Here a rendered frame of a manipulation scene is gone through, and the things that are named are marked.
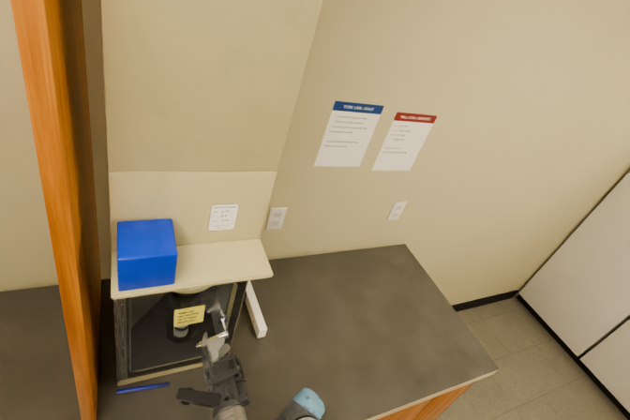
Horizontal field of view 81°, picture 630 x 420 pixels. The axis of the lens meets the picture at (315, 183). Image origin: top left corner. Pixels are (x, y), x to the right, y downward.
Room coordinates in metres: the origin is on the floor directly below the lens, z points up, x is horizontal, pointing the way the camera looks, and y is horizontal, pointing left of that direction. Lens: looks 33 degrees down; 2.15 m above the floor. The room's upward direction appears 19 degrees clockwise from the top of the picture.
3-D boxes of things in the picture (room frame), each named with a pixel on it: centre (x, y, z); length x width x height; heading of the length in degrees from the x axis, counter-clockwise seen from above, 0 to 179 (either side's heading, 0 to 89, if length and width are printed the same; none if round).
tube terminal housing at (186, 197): (0.68, 0.29, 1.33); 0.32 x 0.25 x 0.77; 124
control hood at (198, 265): (0.53, 0.19, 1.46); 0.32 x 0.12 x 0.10; 124
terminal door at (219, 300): (0.57, 0.21, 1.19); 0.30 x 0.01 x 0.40; 123
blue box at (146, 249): (0.48, 0.27, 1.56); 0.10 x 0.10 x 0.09; 34
